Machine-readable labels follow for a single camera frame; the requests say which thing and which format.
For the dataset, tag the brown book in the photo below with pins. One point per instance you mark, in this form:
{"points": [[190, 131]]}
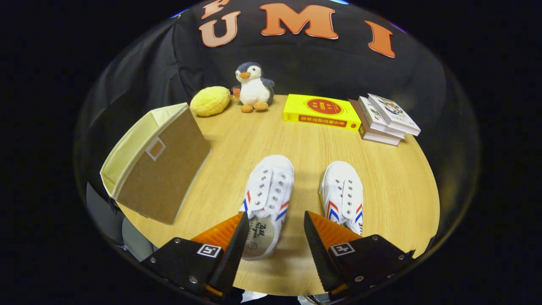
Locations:
{"points": [[381, 139]]}

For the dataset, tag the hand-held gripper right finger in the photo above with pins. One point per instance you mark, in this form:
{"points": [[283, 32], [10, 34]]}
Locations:
{"points": [[317, 254]]}

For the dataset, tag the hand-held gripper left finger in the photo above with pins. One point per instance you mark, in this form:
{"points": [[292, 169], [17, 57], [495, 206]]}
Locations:
{"points": [[235, 254]]}

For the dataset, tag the yellow book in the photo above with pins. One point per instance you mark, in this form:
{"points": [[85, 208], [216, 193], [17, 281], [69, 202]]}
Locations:
{"points": [[322, 112]]}

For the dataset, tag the white shoe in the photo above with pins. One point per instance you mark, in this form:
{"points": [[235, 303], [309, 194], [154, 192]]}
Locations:
{"points": [[341, 186], [271, 182]]}

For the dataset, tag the white floral print book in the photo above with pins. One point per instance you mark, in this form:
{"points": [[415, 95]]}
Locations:
{"points": [[394, 112]]}

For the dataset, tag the brown fabric storage box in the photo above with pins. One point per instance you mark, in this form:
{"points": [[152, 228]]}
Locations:
{"points": [[165, 178]]}

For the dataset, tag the yellow round plush toy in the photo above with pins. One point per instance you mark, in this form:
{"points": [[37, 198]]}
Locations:
{"points": [[210, 101]]}

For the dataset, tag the penguin plush toy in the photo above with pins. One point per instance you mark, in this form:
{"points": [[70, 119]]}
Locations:
{"points": [[254, 91]]}

